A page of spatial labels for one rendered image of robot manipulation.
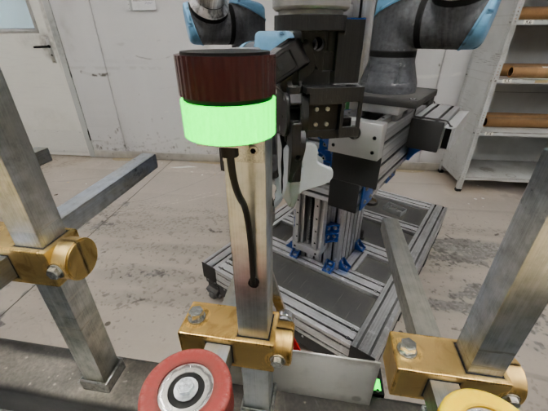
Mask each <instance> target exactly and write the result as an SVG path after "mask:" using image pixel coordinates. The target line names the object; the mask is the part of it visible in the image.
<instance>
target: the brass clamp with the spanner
mask: <svg viewBox="0 0 548 411"><path fill-rule="evenodd" d="M195 306H201V308H202V309H203V311H204V312H205V319H204V320H203V321H202V322H201V323H199V324H192V323H190V322H189V321H188V314H187V315H186V317H185V319H184V320H183V323H182V324H181V326H180V328H179V331H178V336H179V341H180V346H181V349H182V351H183V350H187V349H193V348H199V349H204V348H205V345H206V343H216V344H222V345H228V346H231V349H232V366H237V367H242V368H248V369H258V370H264V371H269V372H273V371H274V369H281V368H282V367H283V366H284V365H285V366H289V365H291V361H292V355H293V347H294V322H293V321H286V320H280V313H279V312H272V323H271V328H270V332H269V336H268V339H264V338H253V337H246V336H240V335H239V333H238V324H237V314H236V307H234V306H227V305H220V304H213V303H201V302H193V303H192V306H191V307H190V309H191V308H192V307H195ZM190 309H189V310H190Z"/></svg>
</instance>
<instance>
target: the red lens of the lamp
mask: <svg viewBox="0 0 548 411"><path fill-rule="evenodd" d="M270 53H271V54H270V55H253V56H187V55H179V53H177V54H173V56H174V62H175V72H176V78H177V84H178V90H179V96H180V97H182V98H185V99H191V100H197V101H209V102H234V101H246V100H254V99H263V98H267V97H270V96H272V95H274V94H275V93H276V53H272V52H270Z"/></svg>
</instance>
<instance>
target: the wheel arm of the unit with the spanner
mask: <svg viewBox="0 0 548 411"><path fill-rule="evenodd" d="M274 220H275V206H273V207H272V225H273V223H274ZM222 305H227V306H234V307H236V296H235V286H234V276H233V277H232V280H231V282H230V285H229V286H228V290H227V293H226V294H225V297H224V299H223V302H222ZM204 349H205V350H208V351H212V352H213V353H215V354H217V355H218V356H220V357H221V358H222V359H223V360H224V362H225V363H226V365H227V366H228V368H229V370H230V368H231V366H232V349H231V346H228V345H222V344H216V343H210V342H207V343H206V345H205V348H204Z"/></svg>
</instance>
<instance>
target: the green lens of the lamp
mask: <svg viewBox="0 0 548 411"><path fill-rule="evenodd" d="M180 106H181V112H182V118H183V128H184V134H185V137H186V138H187V139H188V140H190V141H192V142H194V143H197V144H204V145H211V146H239V145H247V144H255V143H258V142H262V141H264V140H267V139H270V138H271V137H272V136H273V135H274V134H275V133H276V97H275V96H274V95H273V96H272V99H271V100H269V101H268V102H264V103H261V104H252V105H246V106H234V107H210V106H200V105H195V104H189V103H186V102H184V101H183V98H180Z"/></svg>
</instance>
